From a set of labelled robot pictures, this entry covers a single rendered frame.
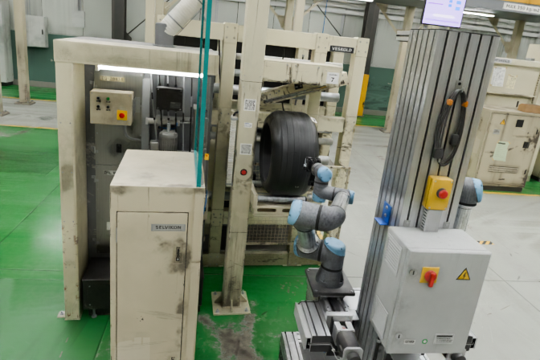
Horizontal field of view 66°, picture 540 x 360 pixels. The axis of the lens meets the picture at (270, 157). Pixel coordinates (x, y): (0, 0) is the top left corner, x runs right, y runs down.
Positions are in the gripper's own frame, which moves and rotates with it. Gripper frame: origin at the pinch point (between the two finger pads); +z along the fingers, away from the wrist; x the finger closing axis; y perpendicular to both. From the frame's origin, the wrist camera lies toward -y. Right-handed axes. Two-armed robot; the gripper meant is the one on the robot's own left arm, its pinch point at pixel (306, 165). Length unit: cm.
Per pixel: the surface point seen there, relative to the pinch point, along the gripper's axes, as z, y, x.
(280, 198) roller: 24.3, -27.8, 7.9
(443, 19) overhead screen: 314, 157, -281
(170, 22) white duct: 47, 80, 84
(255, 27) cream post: 19, 79, 34
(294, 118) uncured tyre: 23.0, 26.2, 3.8
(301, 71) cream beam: 48, 57, -5
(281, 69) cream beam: 48, 57, 9
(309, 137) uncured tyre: 12.1, 15.6, -4.2
